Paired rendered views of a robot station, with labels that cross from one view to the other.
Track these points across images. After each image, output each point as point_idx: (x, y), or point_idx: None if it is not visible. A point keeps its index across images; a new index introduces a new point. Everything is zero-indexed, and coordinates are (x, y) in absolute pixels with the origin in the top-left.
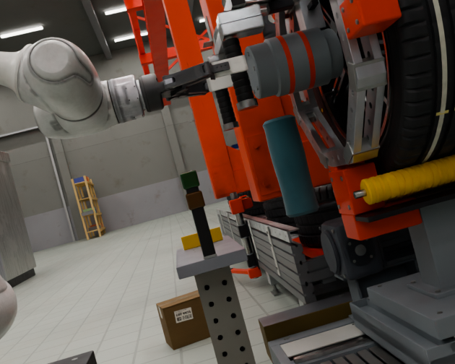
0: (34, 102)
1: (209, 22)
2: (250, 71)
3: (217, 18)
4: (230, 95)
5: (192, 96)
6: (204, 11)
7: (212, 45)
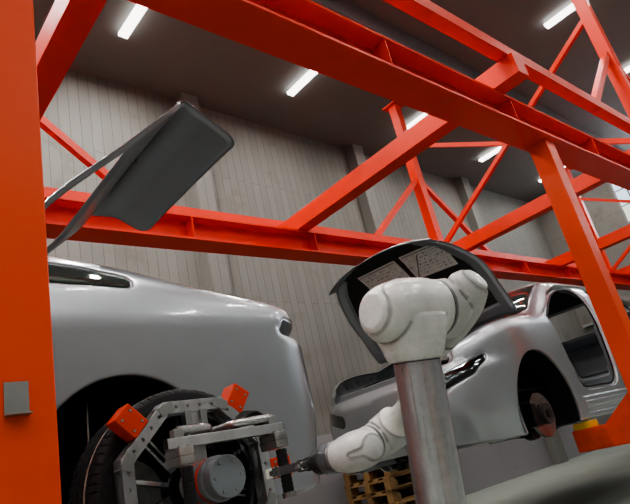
0: (405, 440)
1: (32, 391)
2: (227, 473)
3: (283, 432)
4: (57, 494)
5: (282, 474)
6: (12, 370)
7: (9, 417)
